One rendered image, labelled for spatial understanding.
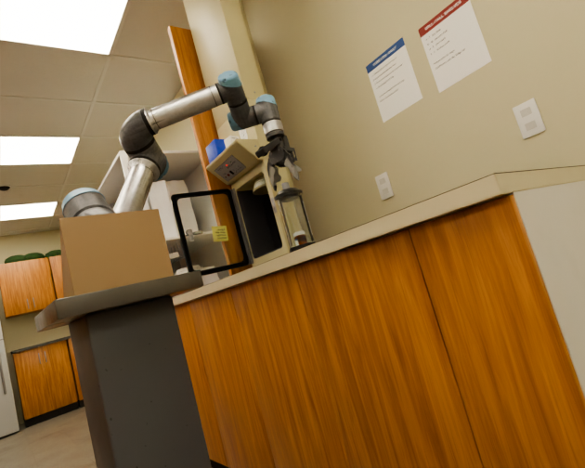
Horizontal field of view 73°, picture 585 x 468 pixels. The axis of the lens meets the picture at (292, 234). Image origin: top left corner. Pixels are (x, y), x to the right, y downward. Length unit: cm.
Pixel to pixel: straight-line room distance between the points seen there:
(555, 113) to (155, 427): 144
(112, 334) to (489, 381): 81
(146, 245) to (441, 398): 80
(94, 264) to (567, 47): 147
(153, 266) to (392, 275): 60
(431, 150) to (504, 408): 106
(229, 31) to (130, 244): 130
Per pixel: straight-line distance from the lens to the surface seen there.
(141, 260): 107
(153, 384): 102
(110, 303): 93
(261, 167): 181
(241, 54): 204
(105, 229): 107
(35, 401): 639
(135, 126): 151
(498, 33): 166
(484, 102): 163
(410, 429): 112
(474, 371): 95
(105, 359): 98
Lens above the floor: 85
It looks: 7 degrees up
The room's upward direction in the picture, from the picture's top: 15 degrees counter-clockwise
